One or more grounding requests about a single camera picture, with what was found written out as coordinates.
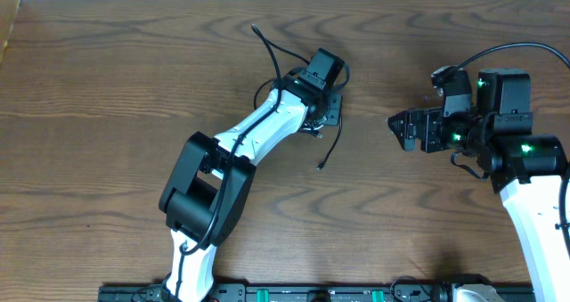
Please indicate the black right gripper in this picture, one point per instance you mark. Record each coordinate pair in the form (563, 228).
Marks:
(431, 118)

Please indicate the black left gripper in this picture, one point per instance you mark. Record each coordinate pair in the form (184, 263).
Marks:
(334, 118)

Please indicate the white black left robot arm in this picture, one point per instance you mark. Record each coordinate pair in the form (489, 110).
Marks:
(207, 190)

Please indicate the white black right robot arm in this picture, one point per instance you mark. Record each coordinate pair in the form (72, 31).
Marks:
(494, 125)

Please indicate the black mounting rail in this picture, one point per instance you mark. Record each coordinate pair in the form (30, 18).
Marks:
(235, 292)

